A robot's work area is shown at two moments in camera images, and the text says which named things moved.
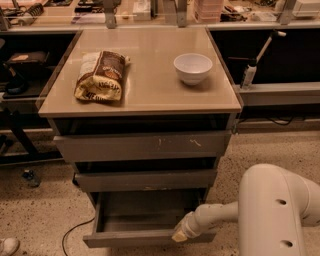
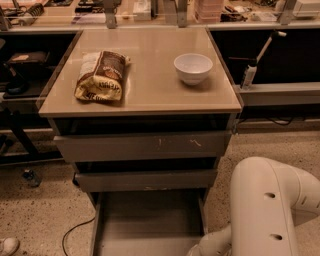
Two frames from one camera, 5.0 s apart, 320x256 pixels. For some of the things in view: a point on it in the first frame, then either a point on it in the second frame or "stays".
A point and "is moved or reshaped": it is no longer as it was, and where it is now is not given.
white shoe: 11,245 stays
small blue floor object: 28,174 stays
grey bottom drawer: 131,218 is moved or reshaped
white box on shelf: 141,10 stays
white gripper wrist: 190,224 -> 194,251
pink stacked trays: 207,11 stays
